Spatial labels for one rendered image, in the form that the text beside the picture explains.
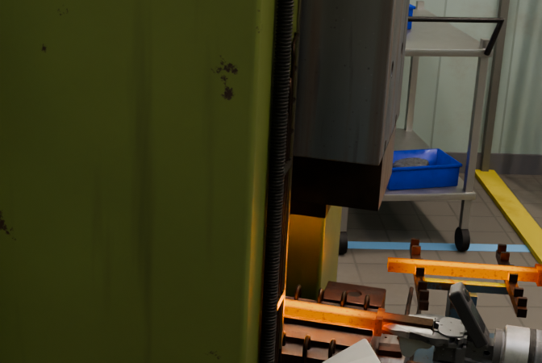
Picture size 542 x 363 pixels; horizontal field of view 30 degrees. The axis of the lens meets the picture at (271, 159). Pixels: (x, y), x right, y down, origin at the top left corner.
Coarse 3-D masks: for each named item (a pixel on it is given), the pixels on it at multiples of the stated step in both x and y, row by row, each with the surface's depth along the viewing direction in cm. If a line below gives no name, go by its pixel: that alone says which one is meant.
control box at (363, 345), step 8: (352, 344) 139; (360, 344) 138; (368, 344) 137; (344, 352) 138; (352, 352) 137; (360, 352) 136; (368, 352) 135; (328, 360) 138; (336, 360) 137; (344, 360) 136; (352, 360) 135; (360, 360) 135; (368, 360) 134; (376, 360) 133
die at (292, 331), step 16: (336, 304) 193; (288, 320) 186; (304, 320) 185; (320, 320) 185; (288, 336) 181; (304, 336) 181; (320, 336) 181; (336, 336) 182; (352, 336) 182; (368, 336) 182; (288, 352) 178; (320, 352) 178; (336, 352) 178
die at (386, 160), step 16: (304, 160) 165; (320, 160) 164; (384, 160) 165; (304, 176) 166; (320, 176) 165; (336, 176) 165; (352, 176) 164; (368, 176) 163; (384, 176) 168; (304, 192) 167; (320, 192) 166; (336, 192) 165; (352, 192) 165; (368, 192) 164; (384, 192) 172; (368, 208) 165
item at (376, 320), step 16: (288, 304) 187; (304, 304) 188; (320, 304) 188; (336, 320) 185; (352, 320) 184; (368, 320) 183; (384, 320) 183; (400, 320) 182; (416, 320) 183; (432, 320) 183
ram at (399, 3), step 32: (320, 0) 151; (352, 0) 150; (384, 0) 149; (320, 32) 153; (352, 32) 152; (384, 32) 150; (320, 64) 154; (352, 64) 153; (384, 64) 152; (320, 96) 156; (352, 96) 155; (384, 96) 154; (320, 128) 157; (352, 128) 156; (384, 128) 158; (352, 160) 158
